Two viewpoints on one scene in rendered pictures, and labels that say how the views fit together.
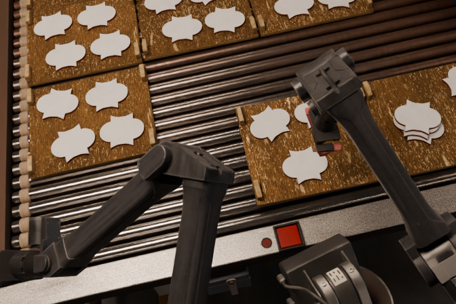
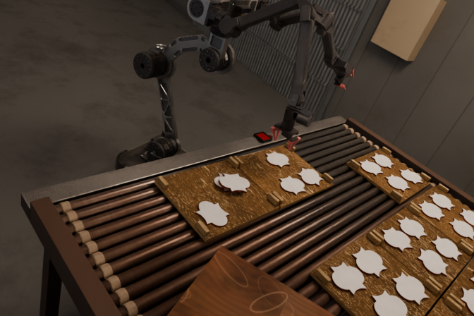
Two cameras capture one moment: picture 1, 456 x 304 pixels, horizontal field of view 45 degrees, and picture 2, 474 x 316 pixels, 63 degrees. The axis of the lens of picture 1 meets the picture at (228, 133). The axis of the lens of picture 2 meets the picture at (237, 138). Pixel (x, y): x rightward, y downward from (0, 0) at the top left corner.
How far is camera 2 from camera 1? 2.37 m
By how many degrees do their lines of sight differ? 82
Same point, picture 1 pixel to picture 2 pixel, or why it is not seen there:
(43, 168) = (380, 152)
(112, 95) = (394, 182)
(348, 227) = (239, 142)
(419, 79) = (244, 214)
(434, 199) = (203, 155)
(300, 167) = (278, 157)
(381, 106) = (257, 193)
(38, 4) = not seen: outside the picture
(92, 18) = (461, 225)
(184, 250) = not seen: hidden behind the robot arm
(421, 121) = (231, 179)
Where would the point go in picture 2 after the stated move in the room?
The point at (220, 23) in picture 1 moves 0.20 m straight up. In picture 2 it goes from (396, 234) to (420, 201)
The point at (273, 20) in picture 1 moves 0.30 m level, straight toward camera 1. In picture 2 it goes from (369, 247) to (324, 197)
